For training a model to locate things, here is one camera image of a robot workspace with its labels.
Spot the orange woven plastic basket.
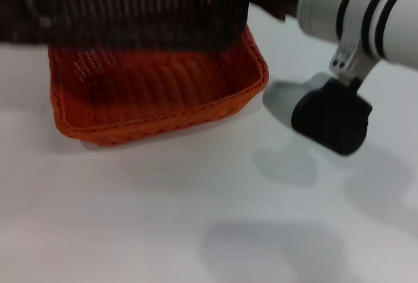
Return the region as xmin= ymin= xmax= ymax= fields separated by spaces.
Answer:
xmin=47 ymin=24 xmax=270 ymax=148

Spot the dark brown woven plastic basket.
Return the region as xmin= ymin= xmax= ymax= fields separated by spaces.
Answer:
xmin=0 ymin=0 xmax=251 ymax=54

